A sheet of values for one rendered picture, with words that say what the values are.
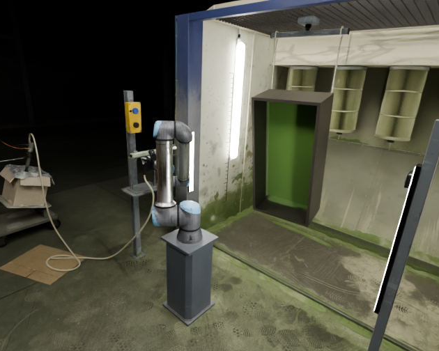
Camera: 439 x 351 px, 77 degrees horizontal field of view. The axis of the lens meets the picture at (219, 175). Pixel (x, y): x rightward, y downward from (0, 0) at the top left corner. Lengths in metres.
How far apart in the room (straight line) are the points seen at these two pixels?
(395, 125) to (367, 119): 0.52
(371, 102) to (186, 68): 2.21
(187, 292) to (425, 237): 2.44
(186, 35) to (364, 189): 2.56
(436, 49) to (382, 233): 1.83
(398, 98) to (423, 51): 0.44
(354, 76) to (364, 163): 1.02
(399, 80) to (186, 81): 2.08
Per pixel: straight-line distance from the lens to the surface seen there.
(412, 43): 3.33
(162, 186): 1.92
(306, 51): 3.63
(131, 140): 2.60
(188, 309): 2.31
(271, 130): 2.93
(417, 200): 1.55
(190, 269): 2.07
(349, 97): 3.50
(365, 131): 3.83
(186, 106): 2.70
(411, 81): 3.35
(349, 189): 3.67
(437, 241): 3.53
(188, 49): 2.70
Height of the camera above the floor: 1.75
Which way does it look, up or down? 19 degrees down
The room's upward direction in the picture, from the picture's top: 3 degrees clockwise
